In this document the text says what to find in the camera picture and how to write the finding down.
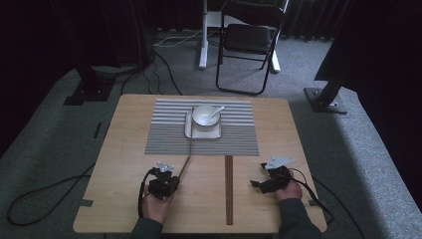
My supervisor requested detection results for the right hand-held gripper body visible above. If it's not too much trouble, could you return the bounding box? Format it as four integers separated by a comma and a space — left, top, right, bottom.
264, 156, 296, 193

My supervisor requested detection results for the hand-held gripper cable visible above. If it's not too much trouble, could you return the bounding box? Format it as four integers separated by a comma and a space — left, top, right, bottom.
137, 168, 157, 218
288, 167, 336, 227

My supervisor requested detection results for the person's right hand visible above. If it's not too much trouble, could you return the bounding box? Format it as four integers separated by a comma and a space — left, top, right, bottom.
277, 167, 304, 202

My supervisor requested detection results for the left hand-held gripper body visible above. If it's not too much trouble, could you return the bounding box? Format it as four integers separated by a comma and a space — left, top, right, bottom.
147, 160, 175, 201

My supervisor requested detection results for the grey striped placemat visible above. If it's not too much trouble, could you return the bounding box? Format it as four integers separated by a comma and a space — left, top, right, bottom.
144, 98, 261, 157

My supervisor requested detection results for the white square plate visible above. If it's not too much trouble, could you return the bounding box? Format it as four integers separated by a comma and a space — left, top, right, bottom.
184, 109, 223, 139

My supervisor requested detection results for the person's left hand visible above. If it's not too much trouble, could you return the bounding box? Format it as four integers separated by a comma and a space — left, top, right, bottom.
140, 193, 175, 224

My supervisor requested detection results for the brown wooden chopstick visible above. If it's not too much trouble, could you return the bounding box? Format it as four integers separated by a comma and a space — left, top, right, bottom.
188, 106, 196, 157
228, 154, 234, 226
178, 154, 193, 180
225, 154, 231, 226

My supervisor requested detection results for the black metal stand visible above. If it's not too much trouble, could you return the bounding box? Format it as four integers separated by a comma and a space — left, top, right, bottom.
304, 66, 352, 116
49, 0, 115, 107

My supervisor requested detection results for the black folding chair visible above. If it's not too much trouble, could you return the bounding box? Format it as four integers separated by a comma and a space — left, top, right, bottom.
215, 0, 290, 97

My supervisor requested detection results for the long black floor cable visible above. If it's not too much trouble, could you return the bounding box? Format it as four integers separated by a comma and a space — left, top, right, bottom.
6, 162, 97, 227

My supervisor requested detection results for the right hand-held gripper cable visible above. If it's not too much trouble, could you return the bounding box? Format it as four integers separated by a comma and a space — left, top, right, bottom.
288, 167, 336, 227

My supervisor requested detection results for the black curtain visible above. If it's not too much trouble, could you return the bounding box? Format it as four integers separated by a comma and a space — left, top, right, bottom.
313, 0, 422, 210

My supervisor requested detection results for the white floor cable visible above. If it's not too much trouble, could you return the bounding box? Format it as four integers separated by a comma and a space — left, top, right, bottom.
152, 29, 203, 48

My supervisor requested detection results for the left hand-held gripper cable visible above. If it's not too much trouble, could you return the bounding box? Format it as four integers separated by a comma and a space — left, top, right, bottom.
137, 168, 157, 218

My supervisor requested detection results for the white bowl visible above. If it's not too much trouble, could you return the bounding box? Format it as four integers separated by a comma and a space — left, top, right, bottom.
190, 104, 221, 131

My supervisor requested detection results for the white spoon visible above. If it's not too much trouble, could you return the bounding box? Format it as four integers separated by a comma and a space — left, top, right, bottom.
202, 105, 226, 121

